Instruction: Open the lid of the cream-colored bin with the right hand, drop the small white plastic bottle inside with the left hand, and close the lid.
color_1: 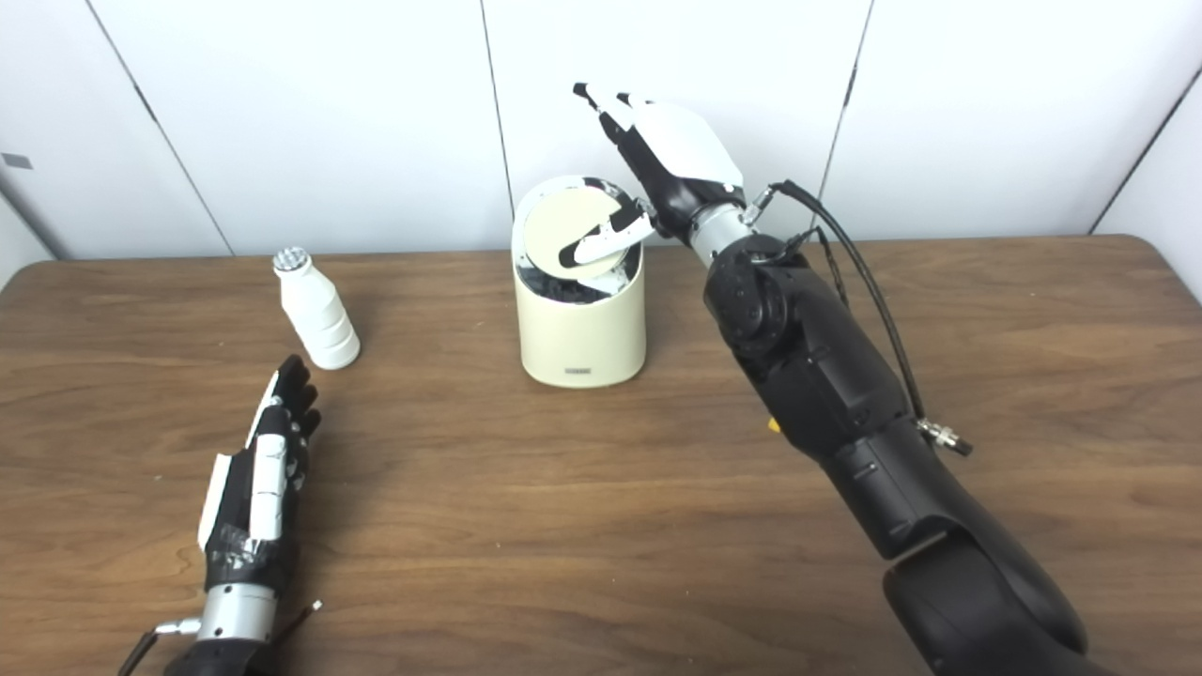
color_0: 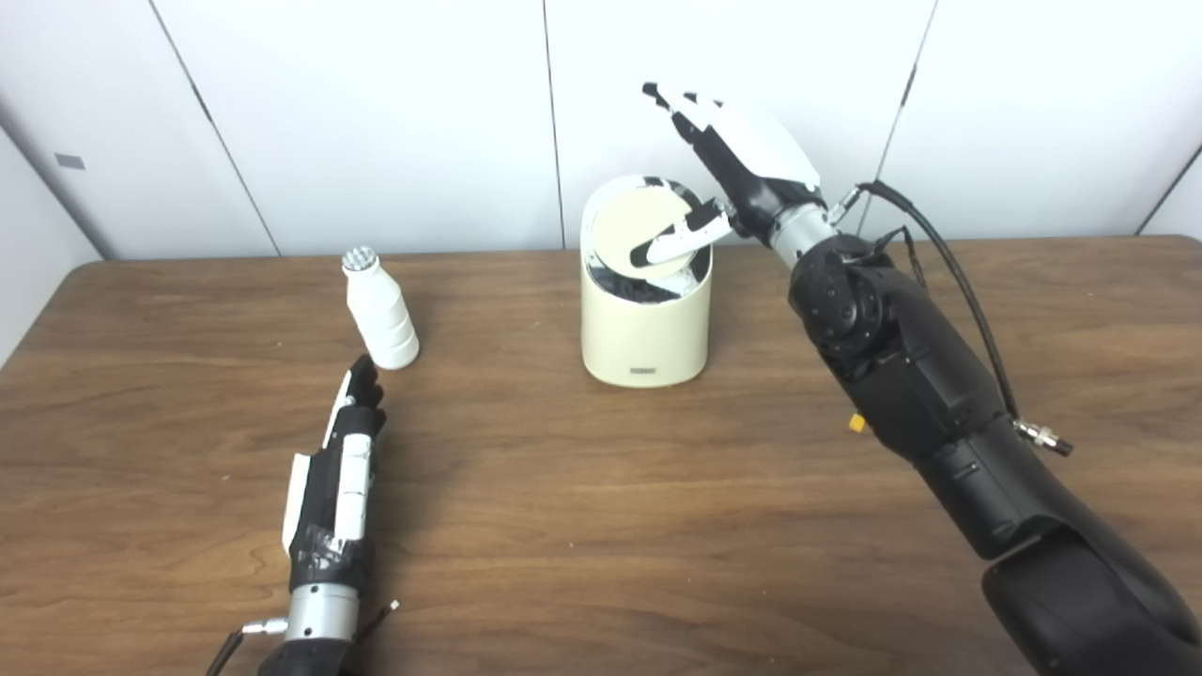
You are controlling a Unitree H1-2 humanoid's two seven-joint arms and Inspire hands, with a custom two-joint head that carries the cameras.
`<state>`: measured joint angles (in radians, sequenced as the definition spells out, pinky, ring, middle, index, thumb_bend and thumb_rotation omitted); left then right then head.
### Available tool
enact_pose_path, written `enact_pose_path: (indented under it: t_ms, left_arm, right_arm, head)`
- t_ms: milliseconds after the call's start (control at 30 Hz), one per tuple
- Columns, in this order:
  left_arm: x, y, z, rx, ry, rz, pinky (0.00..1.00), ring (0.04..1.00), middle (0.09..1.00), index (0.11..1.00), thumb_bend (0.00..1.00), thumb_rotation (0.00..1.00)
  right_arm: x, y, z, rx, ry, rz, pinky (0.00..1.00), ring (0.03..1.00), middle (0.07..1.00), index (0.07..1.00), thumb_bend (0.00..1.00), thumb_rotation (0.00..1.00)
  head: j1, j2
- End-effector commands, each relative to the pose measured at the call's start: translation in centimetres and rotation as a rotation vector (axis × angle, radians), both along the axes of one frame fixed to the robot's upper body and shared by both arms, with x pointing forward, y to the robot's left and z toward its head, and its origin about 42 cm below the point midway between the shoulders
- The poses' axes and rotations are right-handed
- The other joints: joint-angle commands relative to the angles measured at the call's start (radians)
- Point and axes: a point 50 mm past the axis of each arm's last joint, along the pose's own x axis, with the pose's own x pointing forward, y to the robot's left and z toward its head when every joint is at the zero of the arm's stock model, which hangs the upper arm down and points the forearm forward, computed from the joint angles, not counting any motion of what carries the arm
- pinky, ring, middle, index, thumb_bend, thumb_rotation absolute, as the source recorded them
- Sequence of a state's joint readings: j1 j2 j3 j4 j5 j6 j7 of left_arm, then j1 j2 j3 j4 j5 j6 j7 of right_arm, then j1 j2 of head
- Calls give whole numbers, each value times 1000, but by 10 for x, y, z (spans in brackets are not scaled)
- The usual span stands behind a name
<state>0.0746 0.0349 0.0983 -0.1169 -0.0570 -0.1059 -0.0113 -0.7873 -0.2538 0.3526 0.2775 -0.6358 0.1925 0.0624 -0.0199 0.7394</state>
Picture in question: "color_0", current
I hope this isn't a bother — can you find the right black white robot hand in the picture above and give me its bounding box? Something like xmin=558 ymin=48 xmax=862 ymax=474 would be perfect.
xmin=629 ymin=82 xmax=832 ymax=269

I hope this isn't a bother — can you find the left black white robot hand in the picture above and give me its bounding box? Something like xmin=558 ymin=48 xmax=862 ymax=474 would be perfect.
xmin=282 ymin=355 xmax=388 ymax=592

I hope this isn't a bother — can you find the round cream bin lid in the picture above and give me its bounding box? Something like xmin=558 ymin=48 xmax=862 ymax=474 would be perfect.
xmin=592 ymin=186 xmax=705 ymax=281

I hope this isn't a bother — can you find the small white plastic bottle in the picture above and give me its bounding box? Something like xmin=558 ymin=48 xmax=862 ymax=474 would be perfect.
xmin=341 ymin=246 xmax=421 ymax=370

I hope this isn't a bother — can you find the cream-colored bin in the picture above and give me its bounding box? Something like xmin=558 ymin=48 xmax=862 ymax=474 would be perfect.
xmin=579 ymin=175 xmax=713 ymax=388

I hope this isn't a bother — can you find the black bin liner bag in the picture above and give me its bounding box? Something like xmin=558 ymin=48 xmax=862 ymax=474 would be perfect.
xmin=587 ymin=258 xmax=710 ymax=304

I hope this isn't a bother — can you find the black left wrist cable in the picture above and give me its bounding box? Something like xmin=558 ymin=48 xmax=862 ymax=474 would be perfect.
xmin=207 ymin=617 xmax=290 ymax=676

